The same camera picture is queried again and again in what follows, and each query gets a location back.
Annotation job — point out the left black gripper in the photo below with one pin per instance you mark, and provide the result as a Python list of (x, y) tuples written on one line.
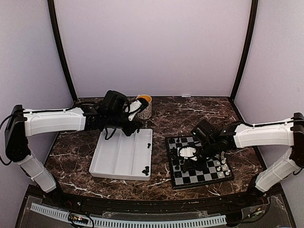
[(128, 131)]

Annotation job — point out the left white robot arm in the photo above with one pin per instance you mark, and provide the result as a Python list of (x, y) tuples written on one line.
[(114, 112)]

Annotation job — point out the left black frame post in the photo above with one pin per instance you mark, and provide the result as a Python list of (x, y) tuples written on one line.
[(60, 49)]

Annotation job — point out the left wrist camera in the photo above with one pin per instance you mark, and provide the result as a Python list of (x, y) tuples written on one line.
[(135, 107)]

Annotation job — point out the white chess piece row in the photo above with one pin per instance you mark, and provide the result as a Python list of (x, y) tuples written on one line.
[(222, 168)]

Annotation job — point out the black frame post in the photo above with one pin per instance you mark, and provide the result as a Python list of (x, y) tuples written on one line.
[(246, 47), (60, 49)]

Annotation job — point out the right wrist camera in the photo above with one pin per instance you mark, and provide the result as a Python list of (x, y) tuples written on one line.
[(189, 153)]

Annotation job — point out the black front rail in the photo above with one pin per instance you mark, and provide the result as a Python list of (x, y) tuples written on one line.
[(136, 196)]

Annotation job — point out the black white chess board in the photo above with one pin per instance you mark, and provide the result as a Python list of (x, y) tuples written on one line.
[(186, 173)]

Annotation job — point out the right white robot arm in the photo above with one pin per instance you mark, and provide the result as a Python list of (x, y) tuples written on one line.
[(289, 132)]

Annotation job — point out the white plastic tray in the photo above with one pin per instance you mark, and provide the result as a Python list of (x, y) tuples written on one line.
[(122, 157)]

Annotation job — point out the white slotted cable duct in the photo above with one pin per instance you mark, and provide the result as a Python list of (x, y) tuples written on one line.
[(131, 220)]

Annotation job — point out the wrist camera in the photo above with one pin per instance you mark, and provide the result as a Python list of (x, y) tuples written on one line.
[(135, 107), (189, 153)]

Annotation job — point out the right black frame post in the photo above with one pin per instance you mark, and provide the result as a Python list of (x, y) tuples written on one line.
[(246, 47)]

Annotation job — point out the yellow patterned mug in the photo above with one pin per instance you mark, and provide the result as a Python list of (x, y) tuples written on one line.
[(147, 112)]

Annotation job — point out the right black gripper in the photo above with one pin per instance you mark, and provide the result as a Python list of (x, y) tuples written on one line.
[(195, 166)]

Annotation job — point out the black chess pieces pile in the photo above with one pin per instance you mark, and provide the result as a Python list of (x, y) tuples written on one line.
[(146, 170)]

